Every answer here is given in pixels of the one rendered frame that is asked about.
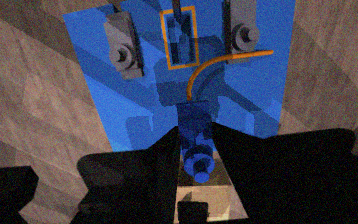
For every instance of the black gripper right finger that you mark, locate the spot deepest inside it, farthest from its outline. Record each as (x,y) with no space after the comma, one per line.
(254,164)

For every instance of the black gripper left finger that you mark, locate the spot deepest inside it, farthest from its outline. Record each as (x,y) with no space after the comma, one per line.
(156,166)

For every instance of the blue micro servo with orange cable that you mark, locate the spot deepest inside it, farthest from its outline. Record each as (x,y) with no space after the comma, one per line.
(195,125)

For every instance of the blue flat plate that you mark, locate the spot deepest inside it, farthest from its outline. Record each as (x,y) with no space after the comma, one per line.
(137,64)

